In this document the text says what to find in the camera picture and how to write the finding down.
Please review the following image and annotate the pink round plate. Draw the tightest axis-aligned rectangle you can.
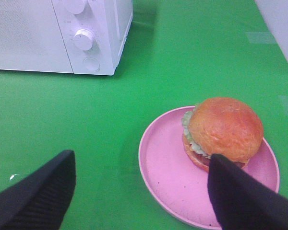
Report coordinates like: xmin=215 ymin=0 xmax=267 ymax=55
xmin=138 ymin=105 xmax=280 ymax=230

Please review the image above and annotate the white upper microwave knob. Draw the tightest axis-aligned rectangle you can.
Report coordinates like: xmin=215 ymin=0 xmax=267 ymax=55
xmin=62 ymin=0 xmax=87 ymax=14

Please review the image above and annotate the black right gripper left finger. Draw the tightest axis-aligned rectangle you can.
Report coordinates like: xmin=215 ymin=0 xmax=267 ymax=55
xmin=0 ymin=150 xmax=76 ymax=230

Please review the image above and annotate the white microwave knob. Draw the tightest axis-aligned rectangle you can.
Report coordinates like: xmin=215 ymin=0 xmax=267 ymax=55
xmin=73 ymin=29 xmax=96 ymax=51
xmin=62 ymin=0 xmax=87 ymax=14

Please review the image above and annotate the white microwave oven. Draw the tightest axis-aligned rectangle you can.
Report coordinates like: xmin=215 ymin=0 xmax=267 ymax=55
xmin=0 ymin=0 xmax=134 ymax=76

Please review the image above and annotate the white lower microwave knob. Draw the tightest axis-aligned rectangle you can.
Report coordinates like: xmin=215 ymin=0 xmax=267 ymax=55
xmin=73 ymin=29 xmax=96 ymax=51

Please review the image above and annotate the burger with lettuce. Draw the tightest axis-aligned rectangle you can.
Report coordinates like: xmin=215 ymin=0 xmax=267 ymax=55
xmin=181 ymin=97 xmax=264 ymax=172

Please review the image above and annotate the white microwave door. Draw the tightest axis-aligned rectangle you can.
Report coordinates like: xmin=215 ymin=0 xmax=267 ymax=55
xmin=0 ymin=0 xmax=72 ymax=73

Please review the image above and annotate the round white door button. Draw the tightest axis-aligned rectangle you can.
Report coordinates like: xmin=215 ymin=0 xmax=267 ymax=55
xmin=83 ymin=57 xmax=100 ymax=72

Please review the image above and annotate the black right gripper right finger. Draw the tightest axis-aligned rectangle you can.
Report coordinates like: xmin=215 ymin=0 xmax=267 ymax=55
xmin=207 ymin=154 xmax=288 ymax=230

